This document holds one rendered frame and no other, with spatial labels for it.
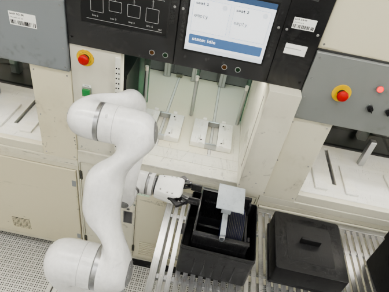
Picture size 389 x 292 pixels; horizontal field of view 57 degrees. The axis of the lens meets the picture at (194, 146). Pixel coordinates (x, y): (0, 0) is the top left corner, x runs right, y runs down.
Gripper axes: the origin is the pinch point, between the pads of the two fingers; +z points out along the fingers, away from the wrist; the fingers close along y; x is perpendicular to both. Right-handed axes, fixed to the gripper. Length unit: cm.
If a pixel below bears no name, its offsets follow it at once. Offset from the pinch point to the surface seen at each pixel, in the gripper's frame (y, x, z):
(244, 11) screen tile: -29, 58, 2
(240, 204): 2.2, 2.6, 16.1
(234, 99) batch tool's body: -103, -18, 10
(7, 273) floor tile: -7, -106, -96
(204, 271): 13.5, -25.9, 9.6
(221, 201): 2.9, 2.6, 9.2
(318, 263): 2, -20, 53
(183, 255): 13.6, -19.0, 0.3
